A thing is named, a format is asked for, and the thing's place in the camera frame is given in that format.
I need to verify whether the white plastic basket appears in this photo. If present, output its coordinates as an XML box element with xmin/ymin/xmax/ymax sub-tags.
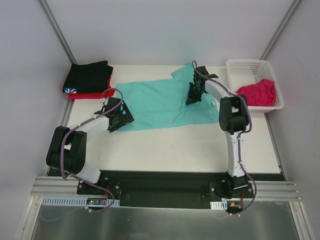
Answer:
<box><xmin>226</xmin><ymin>59</ymin><xmax>284</xmax><ymax>113</ymax></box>

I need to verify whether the aluminium frame post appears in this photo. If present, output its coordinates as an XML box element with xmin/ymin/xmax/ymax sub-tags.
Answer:
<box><xmin>38</xmin><ymin>0</ymin><xmax>77</xmax><ymax>64</ymax></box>
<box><xmin>259</xmin><ymin>0</ymin><xmax>304</xmax><ymax>60</ymax></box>

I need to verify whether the right aluminium frame post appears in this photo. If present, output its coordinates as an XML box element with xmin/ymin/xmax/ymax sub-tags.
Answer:
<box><xmin>259</xmin><ymin>0</ymin><xmax>304</xmax><ymax>60</ymax></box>

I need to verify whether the folded black t shirt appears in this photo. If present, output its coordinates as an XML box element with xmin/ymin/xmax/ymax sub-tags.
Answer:
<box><xmin>62</xmin><ymin>60</ymin><xmax>114</xmax><ymax>94</ymax></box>

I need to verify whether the folded red t shirt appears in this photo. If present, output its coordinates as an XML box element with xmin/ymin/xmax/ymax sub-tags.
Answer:
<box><xmin>67</xmin><ymin>90</ymin><xmax>115</xmax><ymax>100</ymax></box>

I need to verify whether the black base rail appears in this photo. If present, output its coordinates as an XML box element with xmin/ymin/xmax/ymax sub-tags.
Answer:
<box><xmin>47</xmin><ymin>169</ymin><xmax>286</xmax><ymax>208</ymax></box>

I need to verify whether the left aluminium frame post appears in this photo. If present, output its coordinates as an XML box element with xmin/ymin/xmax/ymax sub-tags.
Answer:
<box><xmin>38</xmin><ymin>0</ymin><xmax>77</xmax><ymax>64</ymax></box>

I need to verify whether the left white cable duct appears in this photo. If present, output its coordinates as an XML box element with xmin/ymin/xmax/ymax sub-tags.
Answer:
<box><xmin>42</xmin><ymin>196</ymin><xmax>120</xmax><ymax>208</ymax></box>

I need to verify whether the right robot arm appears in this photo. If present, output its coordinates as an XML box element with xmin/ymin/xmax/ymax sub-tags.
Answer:
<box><xmin>186</xmin><ymin>66</ymin><xmax>252</xmax><ymax>199</ymax></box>

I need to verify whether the white cable duct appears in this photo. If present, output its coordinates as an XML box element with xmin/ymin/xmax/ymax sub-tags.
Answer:
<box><xmin>42</xmin><ymin>196</ymin><xmax>120</xmax><ymax>208</ymax></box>
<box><xmin>210</xmin><ymin>200</ymin><xmax>228</xmax><ymax>211</ymax></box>

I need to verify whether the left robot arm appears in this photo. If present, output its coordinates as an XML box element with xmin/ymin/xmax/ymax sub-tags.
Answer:
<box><xmin>46</xmin><ymin>97</ymin><xmax>134</xmax><ymax>195</ymax></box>

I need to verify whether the pink t shirt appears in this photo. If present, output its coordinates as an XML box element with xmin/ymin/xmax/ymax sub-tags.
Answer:
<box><xmin>236</xmin><ymin>79</ymin><xmax>277</xmax><ymax>107</ymax></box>

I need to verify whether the right white cable duct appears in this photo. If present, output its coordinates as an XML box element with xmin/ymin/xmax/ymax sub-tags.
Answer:
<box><xmin>210</xmin><ymin>200</ymin><xmax>228</xmax><ymax>211</ymax></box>

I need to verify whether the teal t shirt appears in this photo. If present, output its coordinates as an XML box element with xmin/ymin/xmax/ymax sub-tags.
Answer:
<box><xmin>116</xmin><ymin>64</ymin><xmax>219</xmax><ymax>132</ymax></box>

